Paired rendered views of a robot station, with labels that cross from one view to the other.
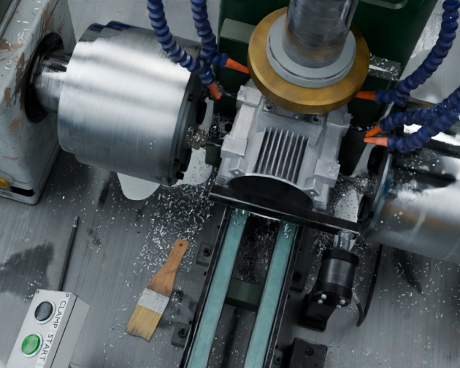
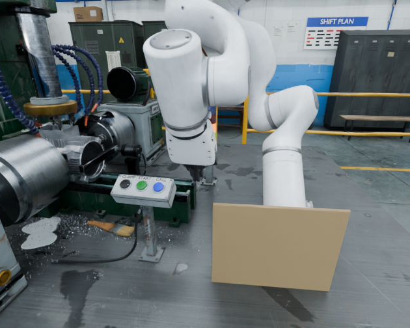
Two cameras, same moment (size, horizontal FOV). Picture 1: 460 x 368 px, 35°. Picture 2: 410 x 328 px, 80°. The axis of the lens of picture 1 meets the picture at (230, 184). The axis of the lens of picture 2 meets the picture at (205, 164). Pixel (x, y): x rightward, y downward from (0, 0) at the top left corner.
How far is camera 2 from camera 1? 1.12 m
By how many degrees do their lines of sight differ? 68
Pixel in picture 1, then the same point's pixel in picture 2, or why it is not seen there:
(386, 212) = (115, 129)
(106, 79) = (5, 148)
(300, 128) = (73, 131)
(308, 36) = (54, 79)
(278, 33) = (39, 98)
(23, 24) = not seen: outside the picture
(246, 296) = not seen: hidden behind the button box
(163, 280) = (107, 226)
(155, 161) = (60, 162)
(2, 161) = not seen: outside the picture
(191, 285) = (113, 219)
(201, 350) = not seen: hidden behind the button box
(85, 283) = (97, 254)
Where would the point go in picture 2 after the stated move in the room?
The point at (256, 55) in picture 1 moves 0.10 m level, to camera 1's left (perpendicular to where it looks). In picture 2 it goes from (42, 105) to (21, 110)
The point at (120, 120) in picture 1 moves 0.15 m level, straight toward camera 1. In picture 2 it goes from (32, 155) to (86, 151)
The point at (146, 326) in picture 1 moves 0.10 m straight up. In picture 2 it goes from (129, 229) to (125, 206)
